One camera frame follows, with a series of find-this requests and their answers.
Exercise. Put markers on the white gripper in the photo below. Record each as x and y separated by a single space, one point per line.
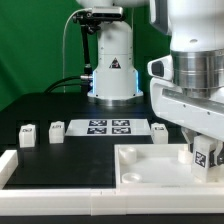
194 115

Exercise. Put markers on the white square tabletop part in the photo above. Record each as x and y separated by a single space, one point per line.
158 165

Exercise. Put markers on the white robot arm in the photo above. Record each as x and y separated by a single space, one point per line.
186 86

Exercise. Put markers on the white U-shaped fence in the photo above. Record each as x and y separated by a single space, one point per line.
101 201

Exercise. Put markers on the white tag sheet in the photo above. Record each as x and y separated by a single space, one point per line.
108 127

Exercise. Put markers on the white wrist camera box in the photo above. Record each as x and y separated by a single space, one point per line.
161 68

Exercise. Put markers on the black camera on stand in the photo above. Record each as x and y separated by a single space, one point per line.
90 20

